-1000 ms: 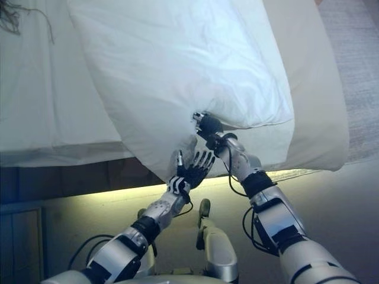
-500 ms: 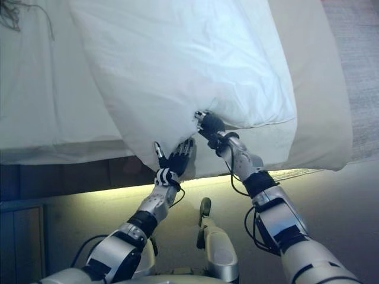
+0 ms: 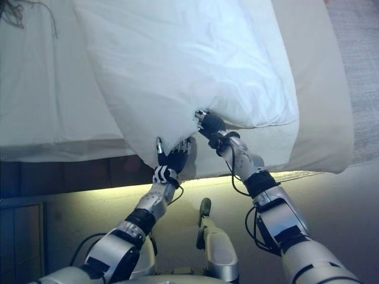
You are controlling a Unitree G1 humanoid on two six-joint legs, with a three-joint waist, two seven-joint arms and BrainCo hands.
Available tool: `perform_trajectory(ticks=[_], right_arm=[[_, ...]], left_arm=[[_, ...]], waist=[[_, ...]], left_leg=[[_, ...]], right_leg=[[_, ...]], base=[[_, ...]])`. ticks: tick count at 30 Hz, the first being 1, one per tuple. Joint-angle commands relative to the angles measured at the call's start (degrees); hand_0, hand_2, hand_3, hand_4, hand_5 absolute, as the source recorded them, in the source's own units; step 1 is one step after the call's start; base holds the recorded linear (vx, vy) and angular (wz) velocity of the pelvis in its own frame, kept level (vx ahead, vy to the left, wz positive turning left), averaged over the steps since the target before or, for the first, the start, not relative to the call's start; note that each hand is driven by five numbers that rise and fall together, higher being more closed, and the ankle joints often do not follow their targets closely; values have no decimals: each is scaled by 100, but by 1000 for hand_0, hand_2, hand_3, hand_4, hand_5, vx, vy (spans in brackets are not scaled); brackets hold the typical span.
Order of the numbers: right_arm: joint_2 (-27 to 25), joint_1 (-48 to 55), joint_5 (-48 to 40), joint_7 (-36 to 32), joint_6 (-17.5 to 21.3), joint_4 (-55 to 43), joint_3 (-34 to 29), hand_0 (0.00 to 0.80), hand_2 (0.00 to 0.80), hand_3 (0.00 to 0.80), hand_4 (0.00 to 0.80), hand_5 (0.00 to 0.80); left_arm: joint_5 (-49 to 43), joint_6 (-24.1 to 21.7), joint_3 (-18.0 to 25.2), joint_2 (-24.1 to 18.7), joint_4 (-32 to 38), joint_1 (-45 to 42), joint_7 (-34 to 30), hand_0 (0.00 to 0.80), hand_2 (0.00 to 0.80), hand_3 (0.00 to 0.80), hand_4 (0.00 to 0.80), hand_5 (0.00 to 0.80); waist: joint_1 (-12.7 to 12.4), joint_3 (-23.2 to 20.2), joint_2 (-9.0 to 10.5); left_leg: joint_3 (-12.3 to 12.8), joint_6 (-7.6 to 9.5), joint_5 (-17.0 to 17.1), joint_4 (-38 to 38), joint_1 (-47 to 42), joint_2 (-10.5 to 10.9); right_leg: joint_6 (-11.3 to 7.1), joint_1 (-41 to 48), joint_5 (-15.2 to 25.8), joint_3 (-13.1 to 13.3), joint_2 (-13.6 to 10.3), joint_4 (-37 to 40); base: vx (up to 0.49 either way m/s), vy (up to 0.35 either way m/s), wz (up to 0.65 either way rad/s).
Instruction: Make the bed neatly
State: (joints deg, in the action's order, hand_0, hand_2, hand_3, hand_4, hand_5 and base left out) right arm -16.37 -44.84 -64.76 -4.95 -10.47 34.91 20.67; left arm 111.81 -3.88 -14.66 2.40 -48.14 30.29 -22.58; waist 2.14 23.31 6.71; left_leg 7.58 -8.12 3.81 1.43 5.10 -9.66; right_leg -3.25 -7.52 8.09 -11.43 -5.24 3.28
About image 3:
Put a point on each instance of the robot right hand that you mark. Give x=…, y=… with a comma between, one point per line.
x=211, y=124

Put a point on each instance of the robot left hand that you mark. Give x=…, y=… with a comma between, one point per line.
x=173, y=159

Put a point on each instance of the white duvet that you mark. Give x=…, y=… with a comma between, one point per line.
x=192, y=59

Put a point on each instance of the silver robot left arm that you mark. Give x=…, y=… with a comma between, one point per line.
x=115, y=248

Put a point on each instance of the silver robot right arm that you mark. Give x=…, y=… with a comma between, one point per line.
x=284, y=219

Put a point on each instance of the brown padded bed base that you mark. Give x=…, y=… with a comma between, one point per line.
x=74, y=174

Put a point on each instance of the cream smooth bed cover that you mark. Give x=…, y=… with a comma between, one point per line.
x=319, y=103

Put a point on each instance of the silver robot right leg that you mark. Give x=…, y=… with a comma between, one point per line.
x=219, y=248

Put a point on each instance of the wooden nightstand cabinet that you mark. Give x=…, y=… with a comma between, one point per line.
x=20, y=242

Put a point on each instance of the dark fringe strands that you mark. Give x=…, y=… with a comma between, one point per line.
x=12, y=12

